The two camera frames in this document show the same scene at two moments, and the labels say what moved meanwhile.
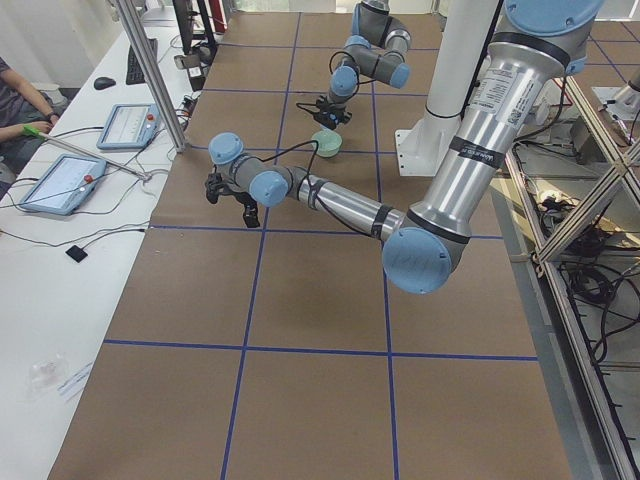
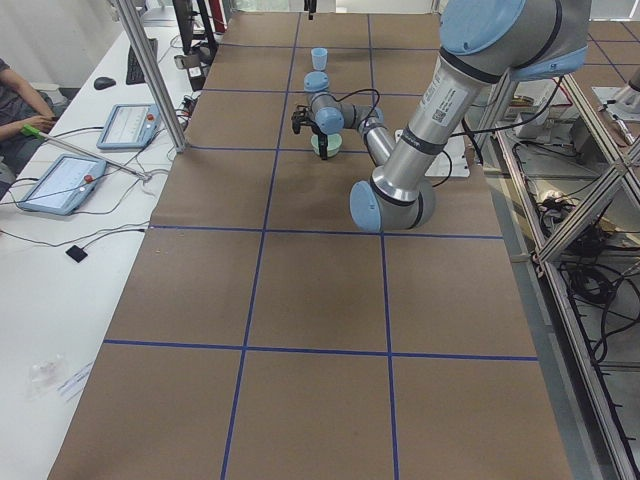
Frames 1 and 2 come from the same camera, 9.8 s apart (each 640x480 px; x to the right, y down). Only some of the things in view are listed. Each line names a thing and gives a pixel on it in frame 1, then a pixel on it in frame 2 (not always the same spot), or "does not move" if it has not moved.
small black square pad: [77, 253] does not move
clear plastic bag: [46, 374] does not move
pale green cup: [329, 143] does not move
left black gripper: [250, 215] -> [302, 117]
